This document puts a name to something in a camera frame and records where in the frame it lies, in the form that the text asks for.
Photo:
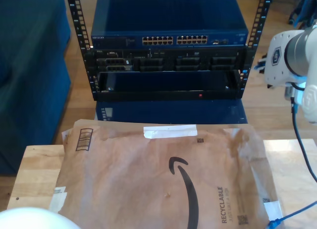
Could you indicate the blue equipment case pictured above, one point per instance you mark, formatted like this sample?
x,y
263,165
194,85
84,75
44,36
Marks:
x,y
173,112

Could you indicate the brown paper mailer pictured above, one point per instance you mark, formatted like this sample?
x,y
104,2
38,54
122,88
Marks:
x,y
123,189

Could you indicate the blue network switch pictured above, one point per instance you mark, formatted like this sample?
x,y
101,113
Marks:
x,y
168,16

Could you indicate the black rack frame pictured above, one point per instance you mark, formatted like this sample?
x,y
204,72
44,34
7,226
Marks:
x,y
87,63

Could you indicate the torn white paper label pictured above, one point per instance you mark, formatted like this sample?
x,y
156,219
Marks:
x,y
58,199

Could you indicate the white tape strip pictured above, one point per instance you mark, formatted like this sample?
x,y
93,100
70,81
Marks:
x,y
171,131

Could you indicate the dark metal chair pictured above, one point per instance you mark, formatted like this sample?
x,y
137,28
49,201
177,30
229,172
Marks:
x,y
303,11

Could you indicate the black rack server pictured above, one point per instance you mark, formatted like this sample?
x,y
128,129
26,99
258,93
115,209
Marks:
x,y
168,60

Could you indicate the blue sofa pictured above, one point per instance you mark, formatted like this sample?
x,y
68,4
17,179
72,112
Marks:
x,y
29,90

